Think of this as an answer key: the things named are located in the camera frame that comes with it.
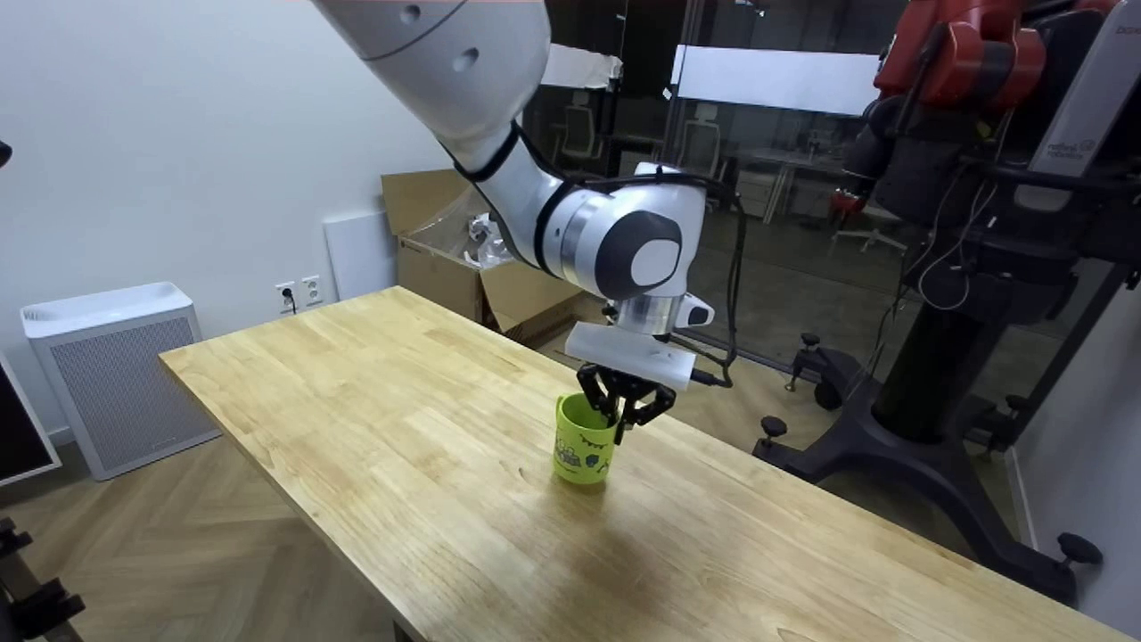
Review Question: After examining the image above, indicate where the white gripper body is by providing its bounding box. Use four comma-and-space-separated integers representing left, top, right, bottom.
561, 323, 701, 396

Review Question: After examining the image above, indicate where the green plastic mug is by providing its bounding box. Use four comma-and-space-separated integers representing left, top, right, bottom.
550, 390, 621, 493

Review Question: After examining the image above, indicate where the clear plastic wrap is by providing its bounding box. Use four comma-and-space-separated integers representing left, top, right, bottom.
462, 209, 515, 271

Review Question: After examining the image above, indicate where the open cardboard box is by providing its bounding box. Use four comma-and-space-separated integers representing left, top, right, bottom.
377, 168, 598, 349

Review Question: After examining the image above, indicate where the white office chair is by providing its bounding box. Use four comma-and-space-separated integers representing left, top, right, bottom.
831, 191, 912, 256

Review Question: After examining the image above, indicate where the small white board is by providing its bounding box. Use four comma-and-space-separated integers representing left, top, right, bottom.
538, 39, 627, 93

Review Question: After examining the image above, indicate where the large white board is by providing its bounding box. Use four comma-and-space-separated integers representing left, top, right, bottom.
671, 43, 886, 120

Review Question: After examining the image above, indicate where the red and black robot torso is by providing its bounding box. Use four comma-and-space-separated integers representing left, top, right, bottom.
831, 0, 1141, 332

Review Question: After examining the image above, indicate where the white air purifier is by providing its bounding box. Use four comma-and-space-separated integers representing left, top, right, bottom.
17, 277, 225, 483

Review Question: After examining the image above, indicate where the black monitor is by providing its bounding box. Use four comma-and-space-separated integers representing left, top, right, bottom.
0, 354, 63, 493

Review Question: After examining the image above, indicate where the black clamp stand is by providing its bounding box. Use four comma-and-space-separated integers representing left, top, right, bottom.
0, 512, 90, 642

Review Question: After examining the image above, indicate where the black robot pedestal with wheels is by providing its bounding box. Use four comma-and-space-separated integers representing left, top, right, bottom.
752, 264, 1105, 607

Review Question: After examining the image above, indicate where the black glass wall post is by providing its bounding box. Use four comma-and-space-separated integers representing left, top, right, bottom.
645, 0, 705, 174

